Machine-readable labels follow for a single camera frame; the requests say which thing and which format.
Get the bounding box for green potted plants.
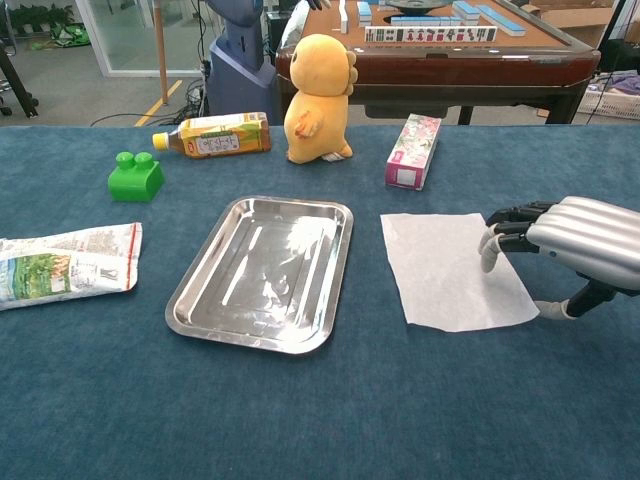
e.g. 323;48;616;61
9;3;76;31

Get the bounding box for white printed snack bag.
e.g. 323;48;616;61
0;222;144;312

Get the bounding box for silver metal tray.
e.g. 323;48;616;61
165;195;355;356

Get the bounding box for black floor cable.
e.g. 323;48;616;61
89;110;184;127

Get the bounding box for brown mahjong table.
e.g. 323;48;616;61
274;0;601;126

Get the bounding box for yellow plush chick toy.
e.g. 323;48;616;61
283;33;360;164

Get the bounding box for white paper sheet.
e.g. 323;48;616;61
380;212;541;333

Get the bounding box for face-up mahjong tile row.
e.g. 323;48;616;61
364;25;499;44

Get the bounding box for wooden pole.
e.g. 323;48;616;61
152;0;170;105

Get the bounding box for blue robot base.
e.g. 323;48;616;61
202;0;279;126

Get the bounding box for silver foil bag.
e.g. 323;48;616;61
278;0;312;51

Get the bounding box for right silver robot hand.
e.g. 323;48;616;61
478;196;640;319

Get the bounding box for green toy building block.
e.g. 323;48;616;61
107;151;166;204

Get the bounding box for pink floral carton box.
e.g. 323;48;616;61
384;113;443;192

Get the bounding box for white framed glass partition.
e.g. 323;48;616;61
74;0;211;79

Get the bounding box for blue table mat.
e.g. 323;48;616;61
0;124;640;480

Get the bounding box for yellow-label tea bottle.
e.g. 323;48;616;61
151;111;273;160

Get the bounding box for purple cloth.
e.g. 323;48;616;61
612;74;640;97

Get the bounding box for white plastic basket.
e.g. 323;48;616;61
577;74;640;121

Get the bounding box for black wheeled stand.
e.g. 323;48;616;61
0;39;40;119

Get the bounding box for green bag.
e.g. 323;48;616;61
49;22;92;49

